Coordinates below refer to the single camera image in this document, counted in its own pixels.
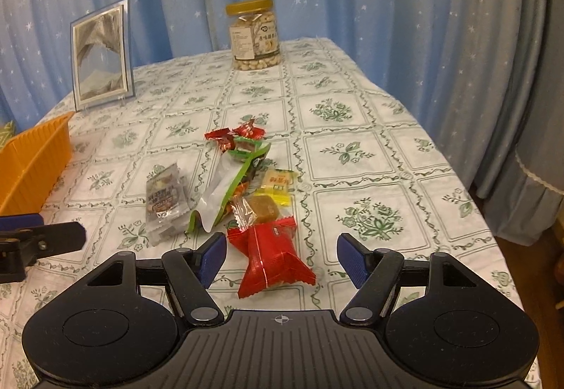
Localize yellow snack packet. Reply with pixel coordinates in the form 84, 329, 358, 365
256, 167, 296, 208

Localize sand art picture frame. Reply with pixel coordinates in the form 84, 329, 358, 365
70, 0, 135, 112

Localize green candy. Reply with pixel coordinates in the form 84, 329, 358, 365
226, 135, 270, 163

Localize clear jar of nuts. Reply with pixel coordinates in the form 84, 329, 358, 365
226, 0, 282, 72

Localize orange plastic tray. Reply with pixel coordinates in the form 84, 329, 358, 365
0, 111, 76, 216

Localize green zigzag pillow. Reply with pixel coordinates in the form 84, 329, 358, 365
0, 120, 18, 147

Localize grey snack packet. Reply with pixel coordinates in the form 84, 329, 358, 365
145, 162, 193, 247

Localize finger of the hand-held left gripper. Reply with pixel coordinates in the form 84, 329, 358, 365
24, 222, 86, 260
0, 215, 44, 232

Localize brown candy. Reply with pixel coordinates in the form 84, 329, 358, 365
229, 192, 288, 232

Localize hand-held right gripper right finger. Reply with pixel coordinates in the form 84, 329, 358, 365
337, 233, 479, 325

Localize green and white snack packet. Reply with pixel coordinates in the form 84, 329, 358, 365
187, 142, 272, 234

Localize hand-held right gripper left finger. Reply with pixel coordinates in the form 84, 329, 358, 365
87, 233, 228, 326

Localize large red snack packet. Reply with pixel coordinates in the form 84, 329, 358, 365
226, 215, 317, 300

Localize grey-blue drape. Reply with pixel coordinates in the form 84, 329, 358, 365
472, 0, 564, 240

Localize small red candy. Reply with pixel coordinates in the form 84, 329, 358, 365
203, 127, 239, 152
235, 118, 268, 140

